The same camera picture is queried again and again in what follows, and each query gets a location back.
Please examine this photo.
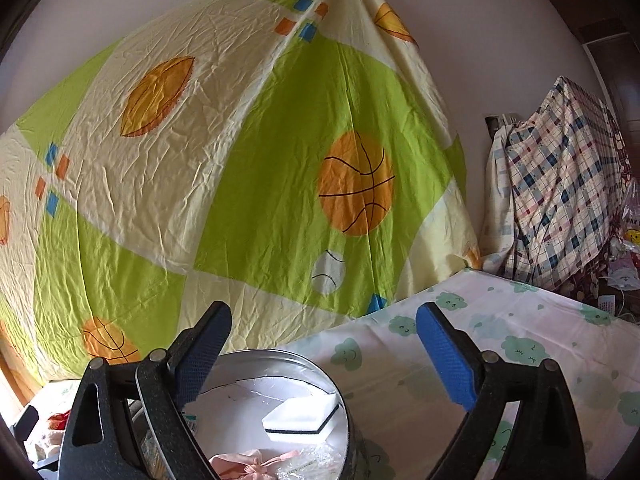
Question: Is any pink fabric in tin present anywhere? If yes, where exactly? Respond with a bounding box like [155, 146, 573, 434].
[209, 450, 299, 480]

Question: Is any round blue metal tin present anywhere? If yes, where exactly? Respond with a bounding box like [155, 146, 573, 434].
[182, 350, 368, 479]

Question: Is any green basketball print sheet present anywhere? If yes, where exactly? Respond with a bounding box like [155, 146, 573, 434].
[1, 0, 480, 396]

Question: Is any plaid checked cloth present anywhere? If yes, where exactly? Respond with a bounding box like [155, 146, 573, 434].
[480, 76, 630, 290]

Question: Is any cloud print bed sheet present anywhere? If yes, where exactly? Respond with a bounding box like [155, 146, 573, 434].
[291, 271, 639, 479]

